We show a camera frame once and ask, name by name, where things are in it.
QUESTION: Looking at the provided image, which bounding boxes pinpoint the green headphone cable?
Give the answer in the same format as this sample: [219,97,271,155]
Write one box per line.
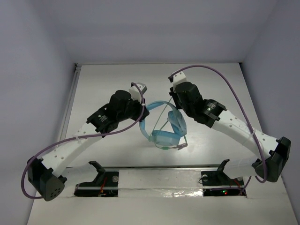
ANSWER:
[152,98,188,150]

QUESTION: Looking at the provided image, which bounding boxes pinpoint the light blue headphones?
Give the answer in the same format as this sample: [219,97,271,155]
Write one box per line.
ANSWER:
[139,101,188,150]

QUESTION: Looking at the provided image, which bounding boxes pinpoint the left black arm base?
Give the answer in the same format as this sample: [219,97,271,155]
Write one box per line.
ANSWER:
[74,161,119,197]

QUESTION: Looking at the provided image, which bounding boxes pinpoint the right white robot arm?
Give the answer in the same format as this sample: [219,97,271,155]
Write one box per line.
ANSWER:
[169,82,291,184]

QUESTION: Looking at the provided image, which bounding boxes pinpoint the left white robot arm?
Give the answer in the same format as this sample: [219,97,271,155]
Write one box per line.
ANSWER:
[21,84,149,202]

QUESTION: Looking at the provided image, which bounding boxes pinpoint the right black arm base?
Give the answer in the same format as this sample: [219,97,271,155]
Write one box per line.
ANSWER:
[198,159,247,197]

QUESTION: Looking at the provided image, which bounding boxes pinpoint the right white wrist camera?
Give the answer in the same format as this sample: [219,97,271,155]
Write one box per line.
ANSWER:
[168,72,187,89]

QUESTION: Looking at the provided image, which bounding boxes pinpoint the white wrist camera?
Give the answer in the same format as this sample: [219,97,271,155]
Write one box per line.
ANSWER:
[129,82,147,102]
[168,72,187,89]

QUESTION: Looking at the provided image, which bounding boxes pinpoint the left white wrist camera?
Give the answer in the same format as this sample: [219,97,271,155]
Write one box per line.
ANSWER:
[129,82,147,102]

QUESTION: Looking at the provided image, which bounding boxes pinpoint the aluminium side rail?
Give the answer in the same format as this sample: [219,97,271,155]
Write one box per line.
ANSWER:
[58,63,82,141]

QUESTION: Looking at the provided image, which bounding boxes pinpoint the silver taped rail cover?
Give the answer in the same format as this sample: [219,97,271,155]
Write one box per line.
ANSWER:
[118,169,203,198]

